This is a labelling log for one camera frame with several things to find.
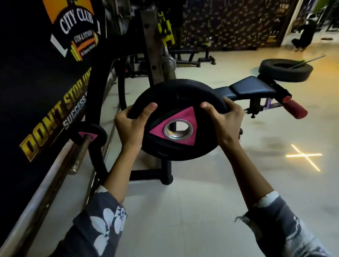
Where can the person's left hand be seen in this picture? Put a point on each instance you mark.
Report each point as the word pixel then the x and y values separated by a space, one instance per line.
pixel 129 130

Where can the person's right hand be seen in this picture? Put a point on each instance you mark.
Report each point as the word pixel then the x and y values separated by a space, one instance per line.
pixel 229 124

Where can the person's left thumb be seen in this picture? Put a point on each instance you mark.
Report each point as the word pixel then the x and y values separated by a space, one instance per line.
pixel 147 112

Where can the person's right thumb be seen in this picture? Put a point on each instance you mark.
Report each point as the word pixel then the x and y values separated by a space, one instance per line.
pixel 211 108

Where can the large black pink-triangle weight plate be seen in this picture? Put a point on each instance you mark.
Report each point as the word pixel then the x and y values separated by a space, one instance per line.
pixel 174 98

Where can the person's right forearm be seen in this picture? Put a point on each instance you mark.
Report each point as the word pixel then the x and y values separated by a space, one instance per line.
pixel 257 191

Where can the person's left forearm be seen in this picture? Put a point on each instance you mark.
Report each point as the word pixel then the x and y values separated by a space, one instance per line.
pixel 112 186

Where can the black padded gym bench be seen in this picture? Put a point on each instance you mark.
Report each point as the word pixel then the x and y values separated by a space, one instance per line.
pixel 249 87

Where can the chrome plate-loading sleeve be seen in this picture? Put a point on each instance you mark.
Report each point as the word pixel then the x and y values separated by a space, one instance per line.
pixel 168 65

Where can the low black equipment stand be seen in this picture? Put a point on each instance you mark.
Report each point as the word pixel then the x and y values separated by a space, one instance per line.
pixel 197 58

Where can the small black pink-triangle weight plate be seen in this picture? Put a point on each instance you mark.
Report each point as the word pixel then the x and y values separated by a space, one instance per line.
pixel 97 130

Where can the black rubber tyre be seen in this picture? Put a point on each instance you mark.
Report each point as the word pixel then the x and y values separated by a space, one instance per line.
pixel 280 72

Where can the chrome barbell bar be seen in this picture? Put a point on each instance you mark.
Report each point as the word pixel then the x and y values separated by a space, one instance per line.
pixel 80 156

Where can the yellow-green machine part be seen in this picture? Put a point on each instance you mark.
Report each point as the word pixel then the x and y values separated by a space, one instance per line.
pixel 166 30

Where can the red foam roller pad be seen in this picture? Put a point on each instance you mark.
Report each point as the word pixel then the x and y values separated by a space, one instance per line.
pixel 295 109

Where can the thin metal rod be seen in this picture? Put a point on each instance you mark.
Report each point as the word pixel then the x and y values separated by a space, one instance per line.
pixel 310 61

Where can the black printed gym banner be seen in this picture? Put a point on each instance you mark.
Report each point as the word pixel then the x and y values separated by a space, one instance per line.
pixel 33 68

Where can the black machine frame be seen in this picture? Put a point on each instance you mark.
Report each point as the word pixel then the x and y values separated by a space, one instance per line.
pixel 99 80

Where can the chrome wall rail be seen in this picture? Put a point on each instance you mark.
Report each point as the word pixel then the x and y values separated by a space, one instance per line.
pixel 38 194

